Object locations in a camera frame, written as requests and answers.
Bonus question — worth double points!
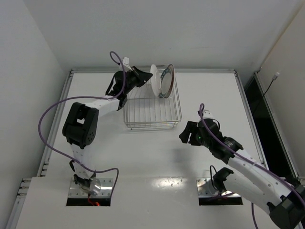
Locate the white plate black rings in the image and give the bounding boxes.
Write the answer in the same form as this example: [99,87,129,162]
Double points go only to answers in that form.
[149,63,163,98]

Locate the green rimmed plate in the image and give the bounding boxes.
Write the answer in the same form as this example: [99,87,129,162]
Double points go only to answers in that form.
[158,64,175,98]

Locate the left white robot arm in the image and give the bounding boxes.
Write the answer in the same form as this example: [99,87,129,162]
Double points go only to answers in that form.
[62,66,153,190]

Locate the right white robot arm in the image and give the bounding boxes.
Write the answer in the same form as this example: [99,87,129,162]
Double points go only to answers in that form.
[179,110,305,229]

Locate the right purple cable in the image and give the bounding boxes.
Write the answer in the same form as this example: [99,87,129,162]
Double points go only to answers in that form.
[198,103,305,229]

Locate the purple cable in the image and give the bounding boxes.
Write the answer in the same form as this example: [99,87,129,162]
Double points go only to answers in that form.
[198,103,305,229]
[38,51,129,194]

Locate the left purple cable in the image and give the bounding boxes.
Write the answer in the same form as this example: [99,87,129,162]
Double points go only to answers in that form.
[38,51,129,194]

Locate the metal wire dish rack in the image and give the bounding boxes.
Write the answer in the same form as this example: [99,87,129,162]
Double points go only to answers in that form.
[123,64,182,130]

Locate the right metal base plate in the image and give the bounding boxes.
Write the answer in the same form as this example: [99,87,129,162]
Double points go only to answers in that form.
[196,177,240,198]

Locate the metal base plate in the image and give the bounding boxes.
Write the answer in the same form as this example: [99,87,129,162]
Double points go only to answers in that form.
[196,177,240,198]
[68,178,113,198]

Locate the black wall cable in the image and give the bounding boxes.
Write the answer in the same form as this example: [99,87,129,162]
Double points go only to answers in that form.
[263,71,281,96]

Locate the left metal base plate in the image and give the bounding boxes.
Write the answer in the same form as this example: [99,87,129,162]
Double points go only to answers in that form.
[68,178,113,198]

